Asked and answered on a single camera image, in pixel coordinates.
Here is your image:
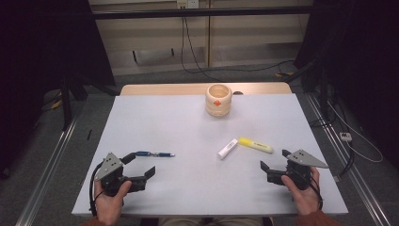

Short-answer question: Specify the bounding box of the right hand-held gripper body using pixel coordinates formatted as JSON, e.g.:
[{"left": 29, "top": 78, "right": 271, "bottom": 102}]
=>
[{"left": 266, "top": 149, "right": 329, "bottom": 191}]

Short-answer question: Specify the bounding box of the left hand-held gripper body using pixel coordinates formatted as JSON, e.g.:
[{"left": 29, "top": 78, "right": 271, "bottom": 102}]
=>
[{"left": 93, "top": 152, "right": 149, "bottom": 198}]

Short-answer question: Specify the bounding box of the blue pen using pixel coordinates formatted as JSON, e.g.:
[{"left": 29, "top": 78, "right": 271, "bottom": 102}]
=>
[{"left": 135, "top": 151, "right": 176, "bottom": 158}]

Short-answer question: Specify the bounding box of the yellow highlighter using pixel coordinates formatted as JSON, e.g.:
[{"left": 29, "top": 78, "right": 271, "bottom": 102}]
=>
[{"left": 238, "top": 137, "right": 275, "bottom": 154}]

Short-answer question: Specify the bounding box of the white correction tape stick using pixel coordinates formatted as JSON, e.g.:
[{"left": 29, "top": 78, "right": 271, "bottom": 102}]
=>
[{"left": 217, "top": 137, "right": 239, "bottom": 161}]

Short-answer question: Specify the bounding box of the round wooden pen holder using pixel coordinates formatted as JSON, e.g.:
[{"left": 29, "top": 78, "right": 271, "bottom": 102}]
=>
[{"left": 205, "top": 83, "right": 233, "bottom": 118}]

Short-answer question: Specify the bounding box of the person's left hand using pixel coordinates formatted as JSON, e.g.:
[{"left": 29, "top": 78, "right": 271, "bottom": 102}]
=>
[{"left": 93, "top": 180, "right": 133, "bottom": 226}]

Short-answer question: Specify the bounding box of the person's right hand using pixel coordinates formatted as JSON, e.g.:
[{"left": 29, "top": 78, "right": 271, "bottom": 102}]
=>
[{"left": 280, "top": 167, "right": 324, "bottom": 217}]

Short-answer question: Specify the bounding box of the white table mat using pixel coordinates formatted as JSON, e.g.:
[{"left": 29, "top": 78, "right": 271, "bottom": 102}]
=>
[{"left": 71, "top": 93, "right": 349, "bottom": 218}]

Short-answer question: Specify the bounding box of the black metal stand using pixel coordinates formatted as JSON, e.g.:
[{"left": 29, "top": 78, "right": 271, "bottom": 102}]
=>
[
  {"left": 283, "top": 57, "right": 333, "bottom": 121},
  {"left": 59, "top": 73, "right": 120, "bottom": 132}
]

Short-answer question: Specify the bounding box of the wooden table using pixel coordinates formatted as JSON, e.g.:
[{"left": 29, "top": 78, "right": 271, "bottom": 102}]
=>
[{"left": 120, "top": 82, "right": 293, "bottom": 97}]

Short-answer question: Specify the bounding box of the black curtain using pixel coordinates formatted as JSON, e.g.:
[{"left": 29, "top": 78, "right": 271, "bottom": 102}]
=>
[
  {"left": 295, "top": 0, "right": 399, "bottom": 161},
  {"left": 0, "top": 0, "right": 116, "bottom": 180}
]

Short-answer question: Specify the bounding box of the black horizontal metal bar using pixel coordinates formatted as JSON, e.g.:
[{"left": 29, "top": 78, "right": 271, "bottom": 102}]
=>
[{"left": 92, "top": 5, "right": 314, "bottom": 21}]

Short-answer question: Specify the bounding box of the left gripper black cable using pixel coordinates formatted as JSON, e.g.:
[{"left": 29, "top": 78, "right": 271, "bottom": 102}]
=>
[{"left": 88, "top": 160, "right": 105, "bottom": 218}]

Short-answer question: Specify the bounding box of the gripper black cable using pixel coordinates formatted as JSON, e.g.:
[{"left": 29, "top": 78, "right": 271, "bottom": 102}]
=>
[
  {"left": 300, "top": 170, "right": 325, "bottom": 211},
  {"left": 88, "top": 160, "right": 105, "bottom": 218}
]

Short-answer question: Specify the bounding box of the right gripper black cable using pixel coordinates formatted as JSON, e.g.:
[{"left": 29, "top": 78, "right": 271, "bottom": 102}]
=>
[{"left": 300, "top": 170, "right": 325, "bottom": 211}]

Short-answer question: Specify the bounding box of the metal floor rail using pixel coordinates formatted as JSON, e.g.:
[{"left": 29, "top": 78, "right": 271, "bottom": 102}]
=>
[
  {"left": 305, "top": 93, "right": 391, "bottom": 226},
  {"left": 15, "top": 111, "right": 83, "bottom": 226}
]

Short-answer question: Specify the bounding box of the black floor cable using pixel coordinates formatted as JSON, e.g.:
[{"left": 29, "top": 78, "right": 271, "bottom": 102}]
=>
[{"left": 309, "top": 106, "right": 356, "bottom": 178}]

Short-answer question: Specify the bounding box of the white floor cable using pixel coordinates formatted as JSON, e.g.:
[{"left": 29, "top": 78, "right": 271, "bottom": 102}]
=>
[{"left": 327, "top": 102, "right": 384, "bottom": 164}]

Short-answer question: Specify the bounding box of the black hanging wall cable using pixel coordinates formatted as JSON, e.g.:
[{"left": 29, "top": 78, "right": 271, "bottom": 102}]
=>
[{"left": 180, "top": 16, "right": 295, "bottom": 83}]

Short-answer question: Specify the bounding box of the white wall socket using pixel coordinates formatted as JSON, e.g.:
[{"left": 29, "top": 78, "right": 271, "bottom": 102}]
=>
[{"left": 176, "top": 0, "right": 200, "bottom": 9}]

